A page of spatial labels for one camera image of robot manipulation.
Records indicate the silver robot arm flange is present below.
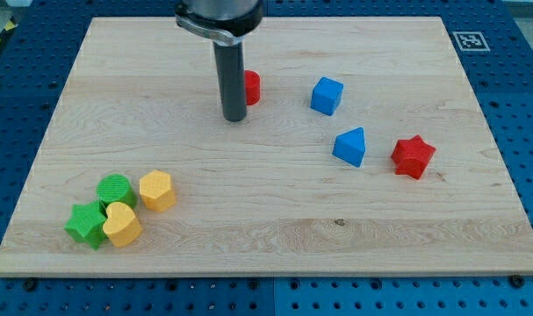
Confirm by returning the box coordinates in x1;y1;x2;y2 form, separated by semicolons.
175;0;263;47

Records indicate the blue cube block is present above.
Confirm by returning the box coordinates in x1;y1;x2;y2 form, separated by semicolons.
310;76;344;116

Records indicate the red cylinder block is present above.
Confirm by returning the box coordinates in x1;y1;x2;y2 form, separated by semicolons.
244;69;261;105

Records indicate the blue pentagon house block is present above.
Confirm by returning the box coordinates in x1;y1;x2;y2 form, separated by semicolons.
332;127;366;168

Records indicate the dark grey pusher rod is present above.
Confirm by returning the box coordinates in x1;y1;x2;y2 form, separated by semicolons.
213;43;247;122

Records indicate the light wooden board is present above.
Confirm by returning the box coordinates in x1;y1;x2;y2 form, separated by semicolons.
0;17;533;278

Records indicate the yellow hexagon block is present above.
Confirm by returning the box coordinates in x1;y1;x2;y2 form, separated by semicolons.
139;170;176;212

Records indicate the red star block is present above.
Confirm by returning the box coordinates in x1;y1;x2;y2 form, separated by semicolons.
391;135;436;180

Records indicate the green cylinder block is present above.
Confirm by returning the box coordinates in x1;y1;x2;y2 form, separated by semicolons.
96;174;137;209

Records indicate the yellow heart block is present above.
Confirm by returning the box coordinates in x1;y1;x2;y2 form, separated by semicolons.
103;202;143;248

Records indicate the green star block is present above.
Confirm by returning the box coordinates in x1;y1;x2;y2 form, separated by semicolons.
63;200;107;250

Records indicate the white fiducial marker tag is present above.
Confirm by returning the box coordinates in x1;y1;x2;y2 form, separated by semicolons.
452;31;490;52

